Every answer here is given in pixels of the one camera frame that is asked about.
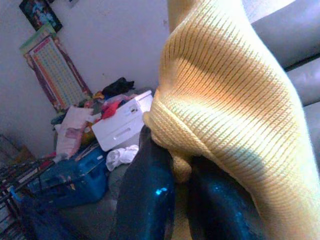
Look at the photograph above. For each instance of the yellow knit garment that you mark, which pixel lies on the yellow knit garment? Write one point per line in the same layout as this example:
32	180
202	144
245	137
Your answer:
225	100

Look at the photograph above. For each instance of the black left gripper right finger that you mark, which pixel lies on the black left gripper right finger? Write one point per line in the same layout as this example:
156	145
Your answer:
220	212

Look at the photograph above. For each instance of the blue plastic crate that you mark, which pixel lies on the blue plastic crate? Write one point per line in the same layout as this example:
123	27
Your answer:
82	175

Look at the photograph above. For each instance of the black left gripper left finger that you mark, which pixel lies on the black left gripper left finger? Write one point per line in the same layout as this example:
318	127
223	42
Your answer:
147	195

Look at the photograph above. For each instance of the white printer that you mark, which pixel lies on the white printer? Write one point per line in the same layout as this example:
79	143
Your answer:
117	127

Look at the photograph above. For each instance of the small black cloth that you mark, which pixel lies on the small black cloth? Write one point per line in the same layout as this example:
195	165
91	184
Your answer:
118	86

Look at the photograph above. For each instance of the colourful wall chart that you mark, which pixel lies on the colourful wall chart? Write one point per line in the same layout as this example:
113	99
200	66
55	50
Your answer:
57	72

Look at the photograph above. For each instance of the dark framed picture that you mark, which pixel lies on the dark framed picture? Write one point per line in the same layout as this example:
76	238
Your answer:
41	15

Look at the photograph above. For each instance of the crumpled white cloth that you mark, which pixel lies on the crumpled white cloth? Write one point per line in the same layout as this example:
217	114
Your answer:
122	156

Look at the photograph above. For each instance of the red cloth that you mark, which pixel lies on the red cloth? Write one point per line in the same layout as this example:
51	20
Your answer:
110	110

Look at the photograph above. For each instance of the grey leather sofa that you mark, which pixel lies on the grey leather sofa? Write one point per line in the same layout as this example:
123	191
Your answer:
287	37

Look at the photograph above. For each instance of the dark blue denim cloth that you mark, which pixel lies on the dark blue denim cloth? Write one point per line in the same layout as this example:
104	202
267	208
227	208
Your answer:
50	220

